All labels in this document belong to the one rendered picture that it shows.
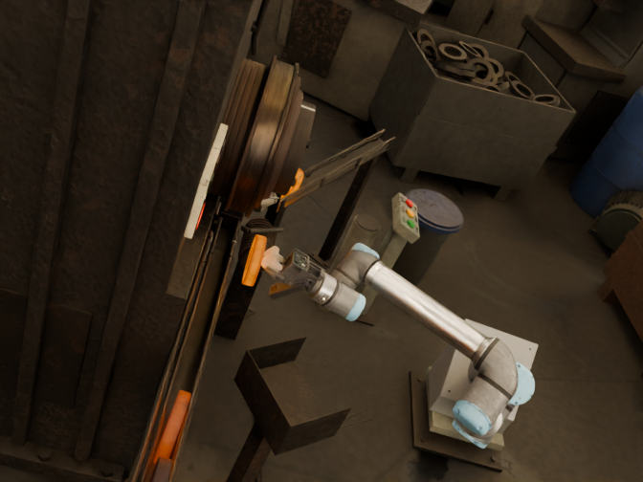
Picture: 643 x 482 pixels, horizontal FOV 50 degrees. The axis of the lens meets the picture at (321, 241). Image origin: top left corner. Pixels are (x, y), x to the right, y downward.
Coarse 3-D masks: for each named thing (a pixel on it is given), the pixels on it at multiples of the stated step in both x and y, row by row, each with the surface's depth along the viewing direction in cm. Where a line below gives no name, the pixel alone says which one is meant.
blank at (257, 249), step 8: (256, 240) 199; (264, 240) 200; (256, 248) 198; (264, 248) 198; (248, 256) 210; (256, 256) 197; (248, 264) 200; (256, 264) 197; (248, 272) 197; (256, 272) 197; (248, 280) 199
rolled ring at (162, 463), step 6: (156, 462) 162; (162, 462) 155; (168, 462) 156; (156, 468) 153; (162, 468) 153; (168, 468) 154; (156, 474) 151; (162, 474) 152; (168, 474) 152; (150, 480) 162; (156, 480) 150; (162, 480) 151
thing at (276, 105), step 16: (288, 64) 193; (272, 80) 183; (288, 80) 185; (272, 96) 180; (288, 96) 181; (272, 112) 179; (256, 128) 178; (272, 128) 179; (256, 144) 179; (272, 144) 179; (256, 160) 180; (240, 176) 183; (256, 176) 183; (240, 192) 187; (256, 192) 185; (240, 208) 195
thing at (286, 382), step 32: (256, 352) 194; (288, 352) 204; (256, 384) 189; (288, 384) 202; (256, 416) 190; (288, 416) 195; (320, 416) 182; (256, 448) 208; (288, 448) 186; (224, 480) 239
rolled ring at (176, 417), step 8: (184, 392) 169; (176, 400) 165; (184, 400) 166; (176, 408) 163; (184, 408) 164; (176, 416) 162; (184, 416) 163; (168, 424) 161; (176, 424) 161; (168, 432) 161; (176, 432) 161; (168, 440) 160; (160, 448) 161; (168, 448) 161; (160, 456) 162; (168, 456) 162
